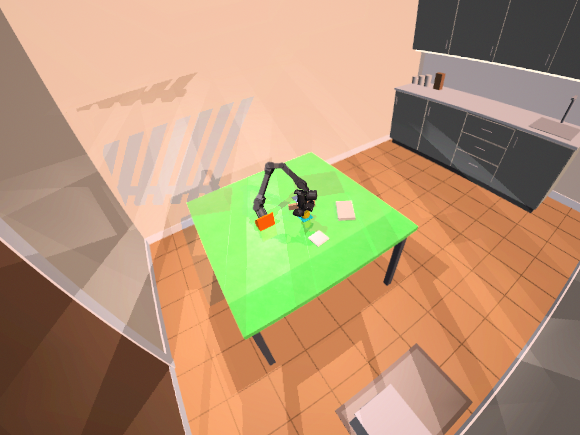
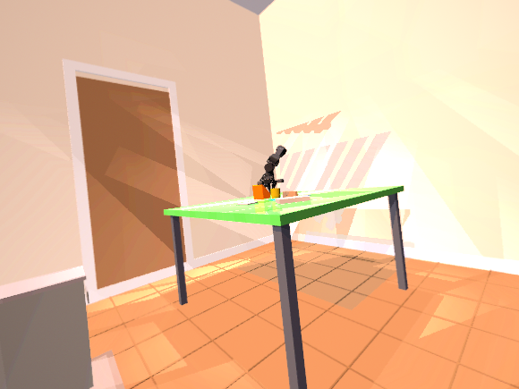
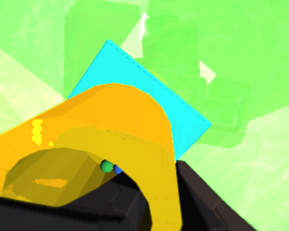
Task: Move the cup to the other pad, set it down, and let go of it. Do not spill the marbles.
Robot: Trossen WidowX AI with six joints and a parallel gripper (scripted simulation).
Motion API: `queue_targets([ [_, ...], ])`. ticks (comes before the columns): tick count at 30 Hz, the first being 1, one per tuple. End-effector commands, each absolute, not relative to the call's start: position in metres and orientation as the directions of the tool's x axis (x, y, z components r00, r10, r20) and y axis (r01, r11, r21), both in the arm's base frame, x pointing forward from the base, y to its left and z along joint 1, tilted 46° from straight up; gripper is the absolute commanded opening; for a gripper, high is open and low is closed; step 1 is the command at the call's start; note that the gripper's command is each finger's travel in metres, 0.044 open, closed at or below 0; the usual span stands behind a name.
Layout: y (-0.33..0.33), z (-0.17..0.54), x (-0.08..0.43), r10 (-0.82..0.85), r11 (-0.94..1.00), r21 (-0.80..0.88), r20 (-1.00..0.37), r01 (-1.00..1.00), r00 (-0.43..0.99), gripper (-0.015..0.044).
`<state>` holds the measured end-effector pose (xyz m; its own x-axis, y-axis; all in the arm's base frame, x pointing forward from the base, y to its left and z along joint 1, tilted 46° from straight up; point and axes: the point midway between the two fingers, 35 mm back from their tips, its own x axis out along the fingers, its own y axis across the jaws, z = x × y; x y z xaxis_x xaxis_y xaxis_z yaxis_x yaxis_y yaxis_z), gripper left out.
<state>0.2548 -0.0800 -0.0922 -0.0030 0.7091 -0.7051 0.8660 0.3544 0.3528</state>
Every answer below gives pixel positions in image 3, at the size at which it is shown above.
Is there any green marble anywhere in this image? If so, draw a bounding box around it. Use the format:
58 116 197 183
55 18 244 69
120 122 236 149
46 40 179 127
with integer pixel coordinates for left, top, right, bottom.
100 159 114 172

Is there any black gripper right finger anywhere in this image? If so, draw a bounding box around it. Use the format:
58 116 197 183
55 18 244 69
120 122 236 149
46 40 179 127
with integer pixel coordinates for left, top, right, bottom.
175 159 258 231

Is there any blue marble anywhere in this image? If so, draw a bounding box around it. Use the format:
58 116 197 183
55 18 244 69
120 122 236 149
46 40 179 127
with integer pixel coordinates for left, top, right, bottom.
113 164 122 174

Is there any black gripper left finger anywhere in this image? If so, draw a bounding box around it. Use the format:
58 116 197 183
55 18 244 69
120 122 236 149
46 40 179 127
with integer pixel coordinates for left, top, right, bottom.
0 171 147 231

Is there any yellow cup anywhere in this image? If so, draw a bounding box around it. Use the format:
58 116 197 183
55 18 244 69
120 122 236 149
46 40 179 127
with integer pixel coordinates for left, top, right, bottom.
0 83 182 231

